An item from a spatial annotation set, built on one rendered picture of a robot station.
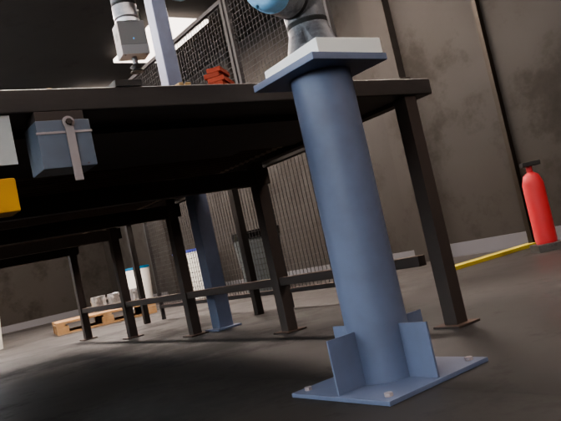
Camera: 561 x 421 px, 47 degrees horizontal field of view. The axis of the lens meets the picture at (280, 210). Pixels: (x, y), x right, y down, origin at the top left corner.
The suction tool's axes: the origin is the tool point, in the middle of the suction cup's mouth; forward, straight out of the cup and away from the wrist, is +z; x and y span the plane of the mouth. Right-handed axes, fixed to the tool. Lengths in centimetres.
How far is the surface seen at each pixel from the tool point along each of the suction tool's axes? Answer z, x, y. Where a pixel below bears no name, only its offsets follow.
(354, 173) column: 47, 47, -37
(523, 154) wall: 29, -181, -356
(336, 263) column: 69, 39, -30
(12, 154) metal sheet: 26, 27, 42
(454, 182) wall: 37, -252, -344
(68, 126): 21.6, 27.6, 28.5
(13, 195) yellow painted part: 37, 29, 44
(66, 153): 28.0, 27.2, 30.3
